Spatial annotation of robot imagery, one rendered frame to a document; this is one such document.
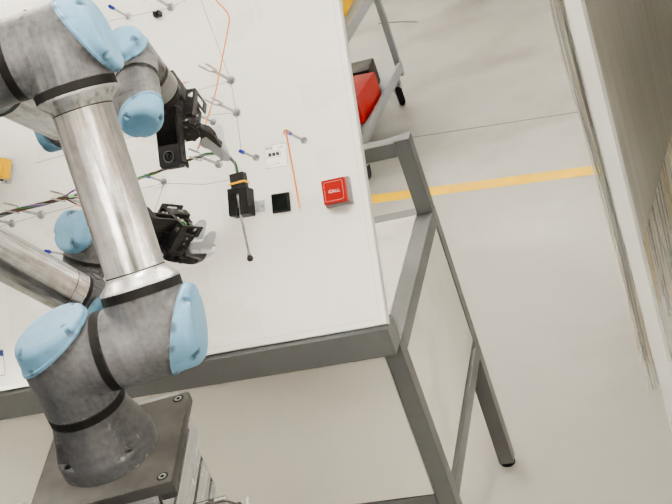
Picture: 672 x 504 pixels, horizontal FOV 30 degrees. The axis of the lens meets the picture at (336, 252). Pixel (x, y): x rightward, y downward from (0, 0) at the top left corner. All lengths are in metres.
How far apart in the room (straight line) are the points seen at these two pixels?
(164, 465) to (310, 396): 0.91
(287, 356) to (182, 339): 0.88
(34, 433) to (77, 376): 1.22
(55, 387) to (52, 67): 0.44
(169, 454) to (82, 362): 0.19
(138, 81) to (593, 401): 1.90
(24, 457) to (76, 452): 1.21
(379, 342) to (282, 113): 0.52
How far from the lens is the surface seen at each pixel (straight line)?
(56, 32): 1.74
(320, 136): 2.59
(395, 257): 2.88
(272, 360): 2.59
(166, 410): 1.93
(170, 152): 2.28
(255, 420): 2.75
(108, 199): 1.73
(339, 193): 2.52
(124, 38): 2.19
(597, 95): 2.44
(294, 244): 2.58
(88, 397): 1.78
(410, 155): 2.97
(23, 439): 3.00
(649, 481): 3.30
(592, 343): 3.84
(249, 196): 2.55
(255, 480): 2.87
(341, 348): 2.54
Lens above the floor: 2.12
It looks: 26 degrees down
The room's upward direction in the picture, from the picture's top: 20 degrees counter-clockwise
